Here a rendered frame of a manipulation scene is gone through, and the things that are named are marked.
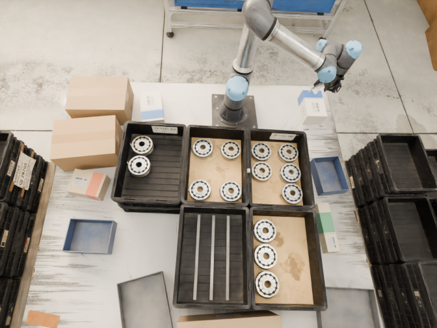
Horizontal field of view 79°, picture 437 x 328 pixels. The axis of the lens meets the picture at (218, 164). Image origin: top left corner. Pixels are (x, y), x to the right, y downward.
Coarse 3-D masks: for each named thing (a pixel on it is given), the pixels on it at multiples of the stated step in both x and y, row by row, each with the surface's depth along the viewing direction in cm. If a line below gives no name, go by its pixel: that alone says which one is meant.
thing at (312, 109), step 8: (304, 96) 161; (312, 96) 162; (320, 96) 162; (304, 104) 160; (312, 104) 160; (320, 104) 160; (304, 112) 160; (312, 112) 157; (320, 112) 158; (304, 120) 160; (312, 120) 161; (320, 120) 161
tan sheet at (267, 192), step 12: (252, 144) 141; (276, 144) 142; (276, 156) 139; (276, 168) 137; (252, 180) 133; (276, 180) 134; (252, 192) 130; (264, 192) 131; (276, 192) 131; (300, 204) 130
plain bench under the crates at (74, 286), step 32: (192, 96) 166; (256, 96) 170; (288, 96) 172; (288, 128) 162; (320, 128) 164; (64, 192) 137; (64, 224) 130; (128, 224) 133; (160, 224) 134; (352, 224) 141; (64, 256) 125; (96, 256) 126; (128, 256) 127; (160, 256) 128; (352, 256) 135; (32, 288) 119; (64, 288) 119; (96, 288) 120; (64, 320) 115; (96, 320) 116; (288, 320) 121
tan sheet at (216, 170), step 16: (192, 144) 138; (240, 144) 140; (192, 160) 135; (208, 160) 135; (224, 160) 136; (240, 160) 137; (192, 176) 131; (208, 176) 132; (224, 176) 133; (240, 176) 133
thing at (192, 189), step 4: (196, 180) 127; (200, 180) 127; (204, 180) 128; (192, 184) 127; (196, 184) 127; (204, 184) 127; (208, 184) 127; (192, 188) 126; (208, 188) 126; (192, 192) 125; (204, 192) 125; (208, 192) 125; (192, 196) 124; (196, 196) 124; (200, 196) 124; (204, 196) 125; (208, 196) 125
